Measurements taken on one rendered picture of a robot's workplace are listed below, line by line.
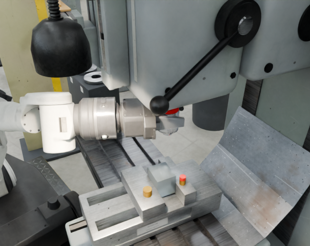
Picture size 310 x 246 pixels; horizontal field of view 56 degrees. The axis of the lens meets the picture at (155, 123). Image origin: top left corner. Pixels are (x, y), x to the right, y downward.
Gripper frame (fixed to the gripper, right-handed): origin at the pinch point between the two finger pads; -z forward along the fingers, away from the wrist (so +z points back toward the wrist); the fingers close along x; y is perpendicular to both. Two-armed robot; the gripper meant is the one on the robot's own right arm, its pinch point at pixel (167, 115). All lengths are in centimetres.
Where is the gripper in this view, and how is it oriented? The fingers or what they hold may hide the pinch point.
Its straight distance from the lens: 62.4
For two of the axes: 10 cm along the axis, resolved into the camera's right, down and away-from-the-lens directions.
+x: -1.0, -5.5, 8.3
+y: -0.1, 8.3, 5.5
